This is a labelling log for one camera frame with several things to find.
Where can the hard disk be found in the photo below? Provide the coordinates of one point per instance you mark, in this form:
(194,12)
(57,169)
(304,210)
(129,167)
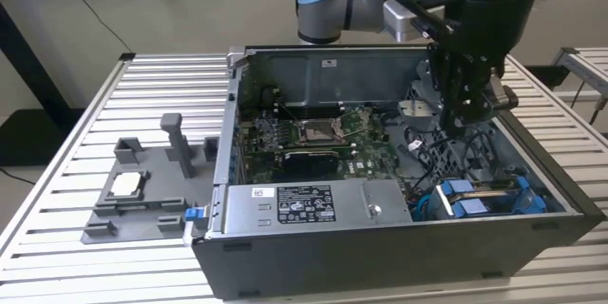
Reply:
(468,208)

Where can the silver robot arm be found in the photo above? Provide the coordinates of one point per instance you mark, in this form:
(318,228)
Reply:
(328,15)

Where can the metal disk bay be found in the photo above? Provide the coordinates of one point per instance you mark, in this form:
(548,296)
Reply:
(426,161)

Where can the black RAM slot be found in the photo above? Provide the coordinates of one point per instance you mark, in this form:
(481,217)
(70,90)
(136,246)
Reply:
(310,108)
(304,147)
(304,143)
(265,150)
(310,104)

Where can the metal slat side table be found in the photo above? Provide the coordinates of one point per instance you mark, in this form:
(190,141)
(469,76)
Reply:
(588,65)

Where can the green motherboard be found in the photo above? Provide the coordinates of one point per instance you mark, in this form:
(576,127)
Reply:
(370,154)

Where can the CPU socket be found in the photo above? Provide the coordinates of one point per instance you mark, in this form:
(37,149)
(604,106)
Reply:
(316,133)

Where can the thin metal locking lever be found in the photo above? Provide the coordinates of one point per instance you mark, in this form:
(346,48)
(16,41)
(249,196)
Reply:
(290,112)

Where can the silver power supply unit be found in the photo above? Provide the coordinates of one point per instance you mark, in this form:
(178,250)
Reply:
(246,215)

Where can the dark grey PC case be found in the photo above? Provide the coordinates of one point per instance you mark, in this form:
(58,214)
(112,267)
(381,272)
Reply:
(332,265)

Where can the blue case latch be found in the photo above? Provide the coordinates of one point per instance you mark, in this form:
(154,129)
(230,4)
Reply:
(190,215)

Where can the silver CPU chip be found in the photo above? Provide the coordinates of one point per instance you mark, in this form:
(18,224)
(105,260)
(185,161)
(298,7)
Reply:
(126,183)

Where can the grey parts rack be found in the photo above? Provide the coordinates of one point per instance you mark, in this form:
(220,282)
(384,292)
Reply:
(142,218)

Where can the black desk leg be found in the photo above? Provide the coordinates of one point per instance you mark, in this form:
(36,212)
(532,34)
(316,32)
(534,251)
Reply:
(28,69)

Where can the silver camera mount bracket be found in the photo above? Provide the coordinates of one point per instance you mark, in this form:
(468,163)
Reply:
(401,19)

